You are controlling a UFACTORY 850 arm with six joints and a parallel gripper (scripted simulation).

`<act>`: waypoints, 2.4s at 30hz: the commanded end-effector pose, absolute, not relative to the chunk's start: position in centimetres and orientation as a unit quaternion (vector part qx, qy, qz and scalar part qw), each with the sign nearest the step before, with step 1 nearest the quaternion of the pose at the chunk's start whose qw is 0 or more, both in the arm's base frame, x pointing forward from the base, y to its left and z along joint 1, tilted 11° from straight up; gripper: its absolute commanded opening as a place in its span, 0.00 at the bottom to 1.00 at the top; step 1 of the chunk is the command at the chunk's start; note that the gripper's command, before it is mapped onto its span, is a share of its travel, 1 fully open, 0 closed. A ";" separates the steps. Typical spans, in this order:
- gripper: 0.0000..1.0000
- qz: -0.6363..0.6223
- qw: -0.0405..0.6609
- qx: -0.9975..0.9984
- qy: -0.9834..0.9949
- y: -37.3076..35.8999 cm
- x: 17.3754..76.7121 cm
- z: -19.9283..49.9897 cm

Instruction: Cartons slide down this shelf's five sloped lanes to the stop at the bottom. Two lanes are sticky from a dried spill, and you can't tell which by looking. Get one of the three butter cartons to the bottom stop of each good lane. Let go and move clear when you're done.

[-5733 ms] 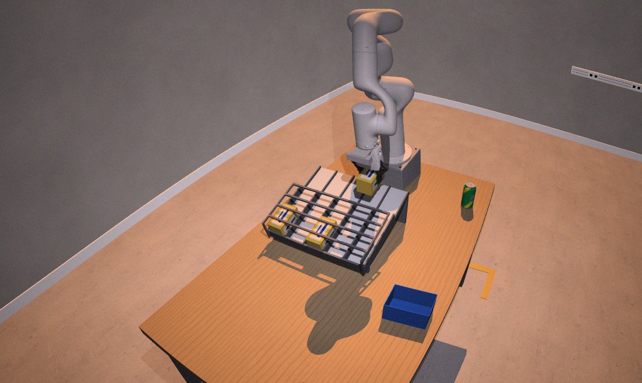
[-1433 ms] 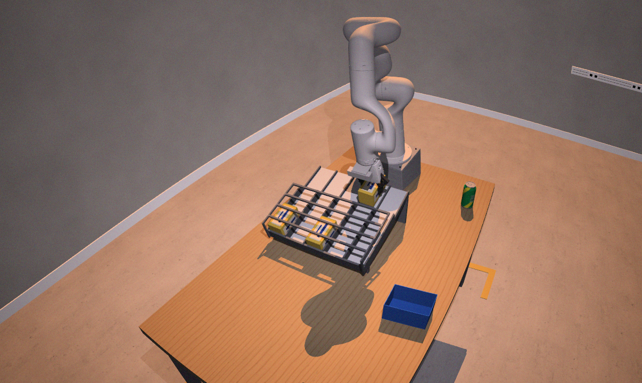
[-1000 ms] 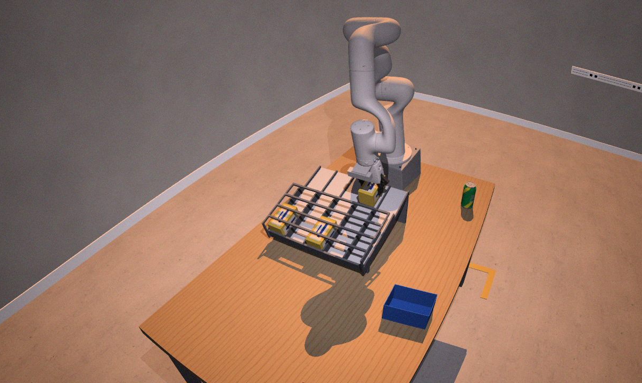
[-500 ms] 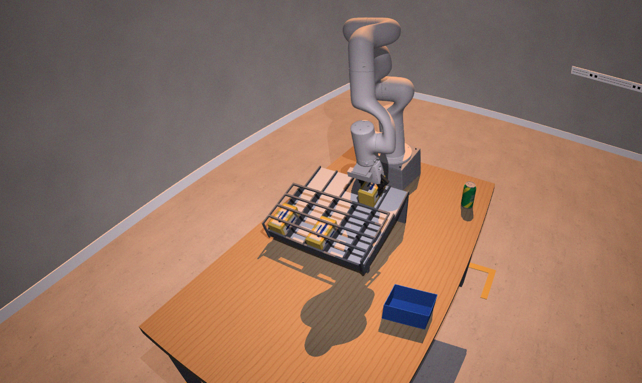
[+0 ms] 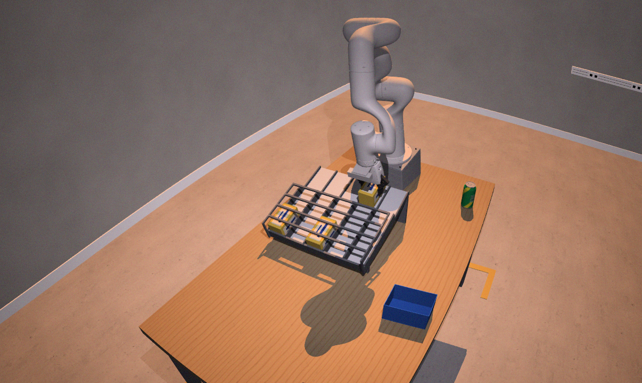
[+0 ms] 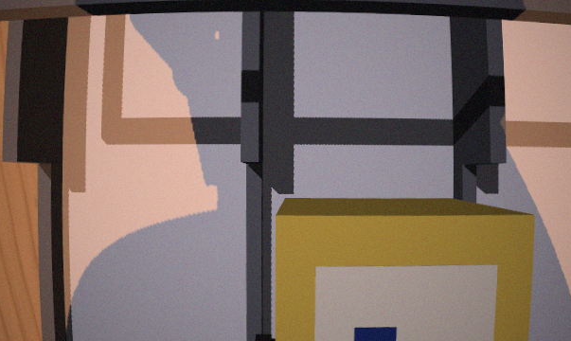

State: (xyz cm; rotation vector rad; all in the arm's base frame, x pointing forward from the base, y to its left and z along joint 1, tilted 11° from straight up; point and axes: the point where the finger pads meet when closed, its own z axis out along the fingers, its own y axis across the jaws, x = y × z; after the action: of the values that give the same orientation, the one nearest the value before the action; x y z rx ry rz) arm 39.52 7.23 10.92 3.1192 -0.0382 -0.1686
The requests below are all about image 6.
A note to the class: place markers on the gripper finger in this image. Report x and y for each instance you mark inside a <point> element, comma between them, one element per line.
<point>264,337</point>

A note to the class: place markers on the yellow butter carton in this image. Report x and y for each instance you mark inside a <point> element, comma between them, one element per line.
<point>402,269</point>

